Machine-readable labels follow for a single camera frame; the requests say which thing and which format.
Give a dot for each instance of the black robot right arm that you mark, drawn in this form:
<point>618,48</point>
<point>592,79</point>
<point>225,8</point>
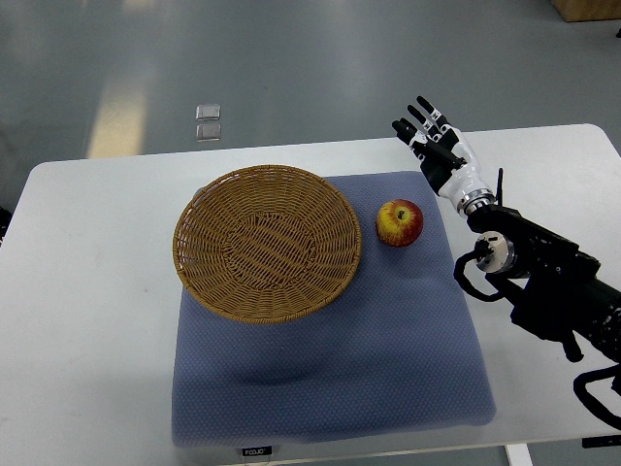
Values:
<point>552,286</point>

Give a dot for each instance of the brown cardboard box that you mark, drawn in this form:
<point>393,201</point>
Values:
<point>587,10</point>

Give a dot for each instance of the metal floor plate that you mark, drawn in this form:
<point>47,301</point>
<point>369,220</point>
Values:
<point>208,132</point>
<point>207,112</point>

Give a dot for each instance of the white table leg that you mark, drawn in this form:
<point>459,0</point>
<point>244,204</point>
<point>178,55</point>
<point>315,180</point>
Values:
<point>518,455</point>

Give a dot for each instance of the woven wicker basket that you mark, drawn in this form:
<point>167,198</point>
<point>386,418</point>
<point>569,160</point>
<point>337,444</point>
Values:
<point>267,244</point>

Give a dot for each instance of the lower metal floor plate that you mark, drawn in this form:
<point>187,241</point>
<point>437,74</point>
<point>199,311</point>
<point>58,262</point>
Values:
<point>208,132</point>

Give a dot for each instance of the red yellow apple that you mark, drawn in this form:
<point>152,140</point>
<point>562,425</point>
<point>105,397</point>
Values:
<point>399,223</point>

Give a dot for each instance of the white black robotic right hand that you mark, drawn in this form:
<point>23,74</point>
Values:
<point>447,160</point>

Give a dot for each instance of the black table label right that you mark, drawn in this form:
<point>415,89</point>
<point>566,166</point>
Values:
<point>601,442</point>

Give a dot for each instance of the upper metal floor plate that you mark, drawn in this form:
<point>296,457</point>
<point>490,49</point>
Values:
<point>207,112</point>

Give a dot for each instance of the blue quilted cloth mat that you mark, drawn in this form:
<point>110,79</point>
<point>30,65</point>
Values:
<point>396,351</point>

